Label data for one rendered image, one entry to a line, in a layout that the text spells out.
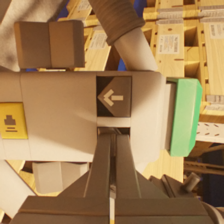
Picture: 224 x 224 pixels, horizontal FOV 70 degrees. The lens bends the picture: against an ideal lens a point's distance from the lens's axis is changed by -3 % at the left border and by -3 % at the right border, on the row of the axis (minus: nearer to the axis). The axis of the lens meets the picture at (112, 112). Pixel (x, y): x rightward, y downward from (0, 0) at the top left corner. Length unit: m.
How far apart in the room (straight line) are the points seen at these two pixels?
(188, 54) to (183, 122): 1.13
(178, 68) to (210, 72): 0.20
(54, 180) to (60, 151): 0.04
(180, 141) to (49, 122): 0.13
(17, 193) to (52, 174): 0.06
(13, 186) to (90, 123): 0.14
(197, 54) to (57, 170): 1.21
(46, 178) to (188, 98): 0.17
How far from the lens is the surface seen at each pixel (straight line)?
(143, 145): 0.16
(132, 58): 0.16
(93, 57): 1.38
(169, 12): 1.68
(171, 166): 0.89
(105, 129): 0.15
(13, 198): 0.25
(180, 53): 1.28
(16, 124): 0.18
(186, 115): 0.17
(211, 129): 1.06
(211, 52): 1.33
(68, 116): 0.16
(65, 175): 0.20
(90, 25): 1.83
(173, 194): 0.27
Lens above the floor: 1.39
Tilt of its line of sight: 16 degrees down
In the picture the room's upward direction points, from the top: 95 degrees clockwise
